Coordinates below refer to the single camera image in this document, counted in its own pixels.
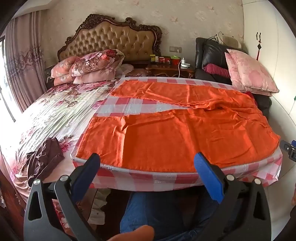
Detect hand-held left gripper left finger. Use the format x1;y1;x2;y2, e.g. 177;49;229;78
23;153;102;241

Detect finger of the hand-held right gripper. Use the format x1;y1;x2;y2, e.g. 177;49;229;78
280;140;296;161

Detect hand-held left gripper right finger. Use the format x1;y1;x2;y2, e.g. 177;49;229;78
194;152;271;241

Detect orange pants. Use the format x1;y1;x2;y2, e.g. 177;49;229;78
76;80;281;173

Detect person's left hand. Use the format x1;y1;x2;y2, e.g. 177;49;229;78
110;225;155;241

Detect beige cloth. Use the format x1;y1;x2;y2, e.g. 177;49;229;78
89;189;111;224

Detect dark brown garment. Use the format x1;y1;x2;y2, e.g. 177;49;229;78
26;137;65;187

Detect person's legs in blue jeans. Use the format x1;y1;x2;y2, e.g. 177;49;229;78
120;189;222;241

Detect bed with floral sheet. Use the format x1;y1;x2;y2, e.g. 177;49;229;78
0;68;148;223

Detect red white checkered tablecloth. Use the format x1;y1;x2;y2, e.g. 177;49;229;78
71;77;284;192

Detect large pink satin cushion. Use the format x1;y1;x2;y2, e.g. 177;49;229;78
224;49;280;96

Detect pink bed pillow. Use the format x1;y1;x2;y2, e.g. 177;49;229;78
73;68;116;84

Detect red hanging knot ornament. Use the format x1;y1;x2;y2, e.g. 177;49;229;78
255;32;263;61

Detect pink floral pillow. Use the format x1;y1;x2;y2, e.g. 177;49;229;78
50;57;80;85

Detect floral pillow pile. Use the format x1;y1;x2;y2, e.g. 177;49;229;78
69;49;125;77

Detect maroon rolled cushion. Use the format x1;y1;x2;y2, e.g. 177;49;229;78
203;63;232;79

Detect carved wooden nightstand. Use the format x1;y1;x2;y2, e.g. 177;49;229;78
146;61;195;79

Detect black leather armchair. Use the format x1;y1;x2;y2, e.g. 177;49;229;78
195;37;247;85

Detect pink patterned curtain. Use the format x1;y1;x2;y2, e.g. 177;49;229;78
5;10;47;122

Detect tufted carved wooden headboard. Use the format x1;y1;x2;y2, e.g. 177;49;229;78
57;14;163;67

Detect white cable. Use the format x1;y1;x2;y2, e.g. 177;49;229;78
177;49;182;78

